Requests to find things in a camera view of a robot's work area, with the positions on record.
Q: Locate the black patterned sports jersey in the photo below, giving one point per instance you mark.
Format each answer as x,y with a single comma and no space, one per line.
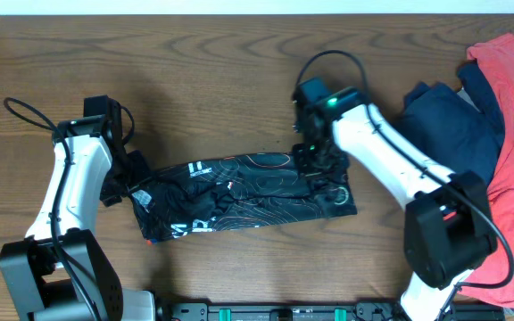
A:
237,192

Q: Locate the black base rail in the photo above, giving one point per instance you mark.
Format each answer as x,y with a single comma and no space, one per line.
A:
310,312

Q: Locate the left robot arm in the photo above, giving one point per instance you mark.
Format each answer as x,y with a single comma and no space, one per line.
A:
59,271

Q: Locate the navy blue garment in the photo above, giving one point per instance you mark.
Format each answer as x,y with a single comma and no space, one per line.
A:
462,130

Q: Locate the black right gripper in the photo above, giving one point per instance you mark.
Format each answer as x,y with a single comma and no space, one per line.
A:
305,168

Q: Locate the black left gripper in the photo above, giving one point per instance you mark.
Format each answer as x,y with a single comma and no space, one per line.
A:
139,160

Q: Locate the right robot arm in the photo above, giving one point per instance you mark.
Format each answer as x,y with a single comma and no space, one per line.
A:
448,229

